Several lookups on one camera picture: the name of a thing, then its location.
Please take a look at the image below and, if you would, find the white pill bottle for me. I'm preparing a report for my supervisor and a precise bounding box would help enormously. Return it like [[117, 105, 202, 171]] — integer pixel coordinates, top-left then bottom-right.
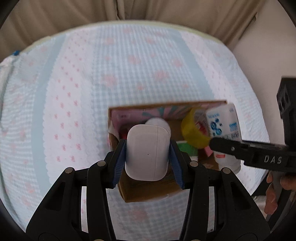
[[206, 103, 242, 174]]

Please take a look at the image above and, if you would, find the green lidded jar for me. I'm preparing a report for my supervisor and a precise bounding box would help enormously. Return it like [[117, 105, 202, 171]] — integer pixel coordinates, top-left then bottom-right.
[[177, 141, 198, 161]]

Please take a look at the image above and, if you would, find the yellow tape roll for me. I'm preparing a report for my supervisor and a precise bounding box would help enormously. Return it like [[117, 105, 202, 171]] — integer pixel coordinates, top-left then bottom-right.
[[181, 108, 210, 149]]

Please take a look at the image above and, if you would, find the white earbuds case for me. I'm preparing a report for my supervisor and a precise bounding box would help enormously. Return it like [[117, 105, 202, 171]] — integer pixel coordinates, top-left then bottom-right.
[[125, 125, 171, 181]]

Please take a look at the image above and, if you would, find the red lidded jar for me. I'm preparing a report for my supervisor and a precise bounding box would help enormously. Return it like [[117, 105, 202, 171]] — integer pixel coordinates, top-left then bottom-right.
[[118, 126, 130, 140]]

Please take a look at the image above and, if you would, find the person right hand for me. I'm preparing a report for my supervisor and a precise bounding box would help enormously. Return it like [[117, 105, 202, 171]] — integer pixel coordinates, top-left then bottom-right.
[[264, 172, 296, 215]]

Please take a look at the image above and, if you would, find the red carton box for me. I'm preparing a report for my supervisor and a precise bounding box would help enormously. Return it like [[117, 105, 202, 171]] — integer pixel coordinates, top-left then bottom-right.
[[197, 120, 213, 158]]

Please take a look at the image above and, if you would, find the white lidded jar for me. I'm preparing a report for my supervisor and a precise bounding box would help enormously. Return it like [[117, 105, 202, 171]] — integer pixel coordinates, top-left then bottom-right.
[[145, 118, 171, 136]]

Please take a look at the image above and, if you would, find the brown cardboard box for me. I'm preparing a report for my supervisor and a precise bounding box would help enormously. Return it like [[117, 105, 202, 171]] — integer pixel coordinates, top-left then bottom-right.
[[108, 100, 226, 203]]

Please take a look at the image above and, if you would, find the checkered floral bed sheet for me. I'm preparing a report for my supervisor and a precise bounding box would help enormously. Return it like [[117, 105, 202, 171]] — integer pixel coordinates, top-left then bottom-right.
[[1, 22, 269, 230]]

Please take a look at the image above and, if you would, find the beige curtain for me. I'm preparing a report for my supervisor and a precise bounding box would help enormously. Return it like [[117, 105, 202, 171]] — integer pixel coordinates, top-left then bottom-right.
[[1, 1, 264, 58]]

